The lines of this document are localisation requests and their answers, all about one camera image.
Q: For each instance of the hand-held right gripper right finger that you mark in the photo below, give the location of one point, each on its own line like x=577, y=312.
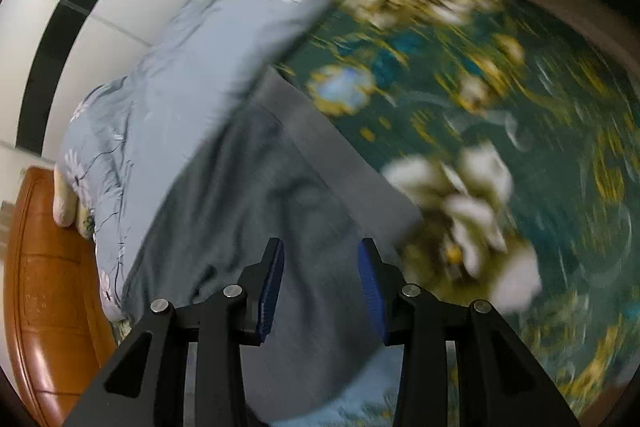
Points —
x=372, y=292

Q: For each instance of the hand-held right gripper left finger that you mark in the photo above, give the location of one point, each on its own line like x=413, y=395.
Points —
x=270, y=292

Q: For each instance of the dark grey garment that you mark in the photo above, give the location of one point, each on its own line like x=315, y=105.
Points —
x=280, y=187

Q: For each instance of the wooden headboard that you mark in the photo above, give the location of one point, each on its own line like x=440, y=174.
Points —
x=50, y=297

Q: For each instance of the yellow pink floral pillow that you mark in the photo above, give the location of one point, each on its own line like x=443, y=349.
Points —
x=65, y=207

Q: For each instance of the teal floral bed sheet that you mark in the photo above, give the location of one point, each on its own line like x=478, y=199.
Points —
x=475, y=72

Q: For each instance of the blue floral quilt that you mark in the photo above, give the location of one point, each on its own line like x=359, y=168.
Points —
x=210, y=47

